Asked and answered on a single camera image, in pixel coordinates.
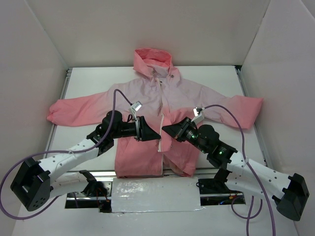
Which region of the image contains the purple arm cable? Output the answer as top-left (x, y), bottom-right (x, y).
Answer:
top-left (201, 104), bottom-right (277, 236)
top-left (0, 88), bottom-right (135, 220)

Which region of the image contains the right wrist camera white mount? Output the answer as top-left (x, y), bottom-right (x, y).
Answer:
top-left (191, 107), bottom-right (205, 125)

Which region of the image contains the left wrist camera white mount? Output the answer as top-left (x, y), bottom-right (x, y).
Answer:
top-left (129, 101), bottom-right (142, 120)

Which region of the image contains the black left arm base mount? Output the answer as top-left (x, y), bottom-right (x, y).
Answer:
top-left (79, 170), bottom-right (108, 197)

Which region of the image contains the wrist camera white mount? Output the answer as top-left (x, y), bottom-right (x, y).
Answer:
top-left (129, 101), bottom-right (142, 120)
top-left (191, 107), bottom-right (205, 125)

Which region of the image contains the white foil covered panel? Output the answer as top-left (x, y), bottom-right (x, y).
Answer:
top-left (111, 177), bottom-right (202, 213)

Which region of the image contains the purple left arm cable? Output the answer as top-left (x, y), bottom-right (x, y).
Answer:
top-left (0, 88), bottom-right (135, 220)

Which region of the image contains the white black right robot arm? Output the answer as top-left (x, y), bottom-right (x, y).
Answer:
top-left (162, 118), bottom-right (310, 221)

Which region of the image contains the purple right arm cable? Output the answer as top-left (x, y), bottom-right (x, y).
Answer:
top-left (201, 104), bottom-right (277, 236)

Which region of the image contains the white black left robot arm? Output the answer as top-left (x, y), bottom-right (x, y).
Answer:
top-left (10, 111), bottom-right (160, 211)

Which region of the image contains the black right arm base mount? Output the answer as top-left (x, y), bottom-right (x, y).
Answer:
top-left (196, 169), bottom-right (235, 194)

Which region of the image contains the pink hooded zip jacket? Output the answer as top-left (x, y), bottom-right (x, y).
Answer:
top-left (46, 48), bottom-right (265, 179)

